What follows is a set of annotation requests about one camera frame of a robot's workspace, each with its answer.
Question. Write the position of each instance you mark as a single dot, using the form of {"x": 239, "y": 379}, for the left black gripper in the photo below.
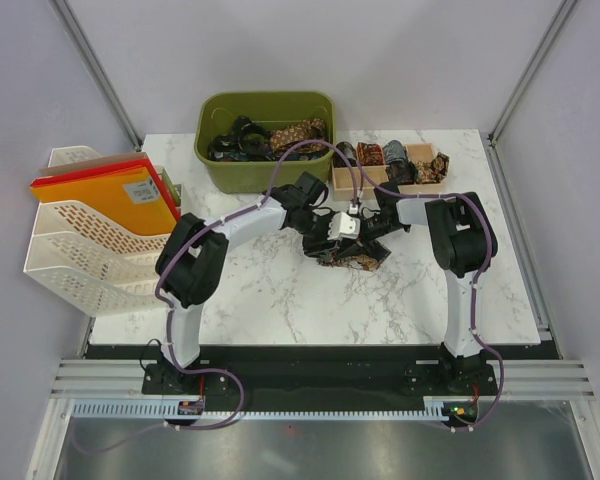
{"x": 316, "y": 248}

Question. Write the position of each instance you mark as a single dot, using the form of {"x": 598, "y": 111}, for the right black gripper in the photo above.
{"x": 362, "y": 235}

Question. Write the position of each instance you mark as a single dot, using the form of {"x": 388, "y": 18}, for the brown cat pattern tie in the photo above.
{"x": 357, "y": 255}

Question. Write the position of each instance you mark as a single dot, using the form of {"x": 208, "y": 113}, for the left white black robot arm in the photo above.
{"x": 192, "y": 261}

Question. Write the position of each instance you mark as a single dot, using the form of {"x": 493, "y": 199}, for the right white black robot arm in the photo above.
{"x": 463, "y": 244}

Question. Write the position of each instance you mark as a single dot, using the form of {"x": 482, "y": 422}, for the black ties in bin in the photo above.
{"x": 246, "y": 141}

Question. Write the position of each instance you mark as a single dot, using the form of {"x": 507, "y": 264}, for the wooden compartment tray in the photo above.
{"x": 367, "y": 178}

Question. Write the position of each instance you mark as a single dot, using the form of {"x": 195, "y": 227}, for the dark patterned rolled tie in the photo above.
{"x": 402, "y": 173}

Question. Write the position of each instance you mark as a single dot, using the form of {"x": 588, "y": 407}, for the red patterned rolled tie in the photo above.
{"x": 369, "y": 154}

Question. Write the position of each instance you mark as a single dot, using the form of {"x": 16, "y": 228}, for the grey blue rolled tie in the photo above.
{"x": 394, "y": 152}

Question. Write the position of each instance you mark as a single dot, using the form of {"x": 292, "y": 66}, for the brown patterned loose tie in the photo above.
{"x": 434, "y": 171}

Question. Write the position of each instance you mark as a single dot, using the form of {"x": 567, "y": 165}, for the black rolled tie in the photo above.
{"x": 349, "y": 151}

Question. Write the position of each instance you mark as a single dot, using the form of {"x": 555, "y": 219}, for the brown patterned tie in bin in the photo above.
{"x": 283, "y": 139}

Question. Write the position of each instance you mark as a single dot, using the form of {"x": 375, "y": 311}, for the olive green plastic bin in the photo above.
{"x": 273, "y": 110}

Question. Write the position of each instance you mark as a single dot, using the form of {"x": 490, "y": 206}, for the orange folder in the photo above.
{"x": 132, "y": 198}

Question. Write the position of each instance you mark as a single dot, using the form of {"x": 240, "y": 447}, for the red folder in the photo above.
{"x": 105, "y": 166}

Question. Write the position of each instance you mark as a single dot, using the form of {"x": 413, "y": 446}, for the white plastic file rack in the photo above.
{"x": 87, "y": 259}

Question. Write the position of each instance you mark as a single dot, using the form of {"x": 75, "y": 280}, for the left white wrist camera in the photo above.
{"x": 345, "y": 224}

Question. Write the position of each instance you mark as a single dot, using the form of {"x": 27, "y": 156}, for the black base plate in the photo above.
{"x": 323, "y": 377}

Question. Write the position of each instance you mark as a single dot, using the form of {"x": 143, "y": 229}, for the white slotted cable duct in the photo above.
{"x": 174, "y": 409}

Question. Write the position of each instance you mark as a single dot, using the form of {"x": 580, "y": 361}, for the aluminium rail frame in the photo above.
{"x": 521, "y": 380}

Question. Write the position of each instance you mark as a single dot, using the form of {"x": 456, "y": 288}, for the right aluminium corner post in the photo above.
{"x": 532, "y": 68}

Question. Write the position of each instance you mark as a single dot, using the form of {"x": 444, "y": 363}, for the aluminium corner post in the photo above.
{"x": 92, "y": 63}
{"x": 532, "y": 68}

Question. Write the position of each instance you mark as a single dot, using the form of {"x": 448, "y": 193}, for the left aluminium corner post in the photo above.
{"x": 92, "y": 63}

